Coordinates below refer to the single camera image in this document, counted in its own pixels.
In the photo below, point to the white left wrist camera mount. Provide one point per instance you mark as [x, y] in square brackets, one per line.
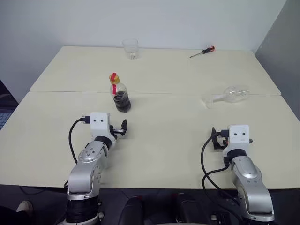
[99, 124]

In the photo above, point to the yellow bottle cap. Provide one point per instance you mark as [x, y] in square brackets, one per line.
[114, 78]

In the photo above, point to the white shoe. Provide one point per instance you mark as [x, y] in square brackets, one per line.
[24, 206]

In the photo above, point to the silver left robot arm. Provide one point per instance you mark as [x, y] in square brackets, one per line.
[89, 168]

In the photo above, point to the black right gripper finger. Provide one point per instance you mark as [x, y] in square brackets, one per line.
[214, 134]
[215, 145]

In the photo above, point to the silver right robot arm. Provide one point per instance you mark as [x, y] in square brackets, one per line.
[248, 178]

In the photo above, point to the clear plastic cup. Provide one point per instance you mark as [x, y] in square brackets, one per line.
[130, 49]

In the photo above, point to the red and black screwdriver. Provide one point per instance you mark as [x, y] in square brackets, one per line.
[207, 49]

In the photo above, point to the blue grid mat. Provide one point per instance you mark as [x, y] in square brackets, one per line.
[4, 119]

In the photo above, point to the dark rounded shape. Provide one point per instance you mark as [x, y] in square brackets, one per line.
[132, 211]
[189, 208]

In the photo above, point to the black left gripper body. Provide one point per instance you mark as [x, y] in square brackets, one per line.
[117, 131]

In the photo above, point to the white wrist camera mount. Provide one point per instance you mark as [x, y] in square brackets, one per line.
[239, 137]
[99, 124]

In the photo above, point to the plastic bottle with dark liquid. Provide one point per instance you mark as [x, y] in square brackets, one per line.
[122, 103]

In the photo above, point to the clear wine glass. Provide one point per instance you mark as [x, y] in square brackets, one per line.
[232, 93]

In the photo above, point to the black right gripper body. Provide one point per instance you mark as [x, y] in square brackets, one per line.
[221, 143]

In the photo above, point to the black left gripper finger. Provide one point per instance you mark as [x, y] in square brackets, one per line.
[124, 125]
[123, 133]

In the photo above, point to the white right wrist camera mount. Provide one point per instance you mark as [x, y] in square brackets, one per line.
[239, 137]

